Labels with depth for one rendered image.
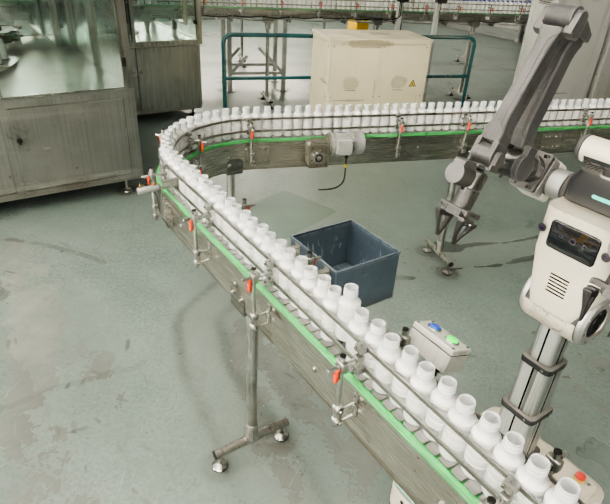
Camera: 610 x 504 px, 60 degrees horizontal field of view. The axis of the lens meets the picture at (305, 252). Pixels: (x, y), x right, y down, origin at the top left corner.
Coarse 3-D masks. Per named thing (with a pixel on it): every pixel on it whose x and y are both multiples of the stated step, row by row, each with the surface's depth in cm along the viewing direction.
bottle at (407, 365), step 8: (408, 352) 125; (416, 352) 123; (400, 360) 124; (408, 360) 122; (416, 360) 122; (400, 368) 123; (408, 368) 122; (416, 368) 123; (408, 376) 123; (392, 384) 128; (400, 384) 125; (392, 392) 128; (400, 392) 126; (392, 400) 129; (400, 400) 127
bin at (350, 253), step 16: (336, 224) 222; (352, 224) 226; (304, 240) 216; (320, 240) 221; (336, 240) 227; (352, 240) 229; (368, 240) 220; (336, 256) 231; (352, 256) 232; (368, 256) 222; (384, 256) 201; (320, 272) 192; (336, 272) 189; (352, 272) 195; (368, 272) 200; (384, 272) 206; (368, 288) 205; (384, 288) 210; (368, 304) 209
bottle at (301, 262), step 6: (300, 258) 157; (306, 258) 156; (300, 264) 154; (306, 264) 155; (294, 270) 156; (300, 270) 155; (294, 276) 155; (300, 276) 155; (294, 288) 157; (294, 294) 158; (294, 306) 161
